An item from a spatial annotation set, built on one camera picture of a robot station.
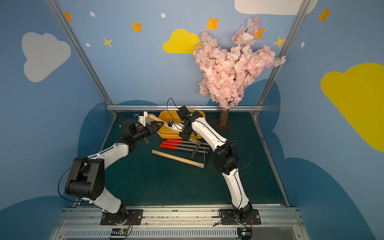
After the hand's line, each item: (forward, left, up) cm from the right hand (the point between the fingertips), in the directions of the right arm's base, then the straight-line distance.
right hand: (186, 131), depth 94 cm
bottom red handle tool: (-6, +11, -11) cm, 16 cm away
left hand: (-1, +14, +9) cm, 17 cm away
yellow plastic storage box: (-2, +13, +1) cm, 13 cm away
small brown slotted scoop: (-1, +29, -12) cm, 32 cm away
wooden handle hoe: (-13, +4, -12) cm, 18 cm away
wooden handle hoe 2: (-2, +12, +9) cm, 15 cm away
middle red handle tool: (-3, +4, -11) cm, 12 cm away
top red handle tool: (-1, +3, -10) cm, 11 cm away
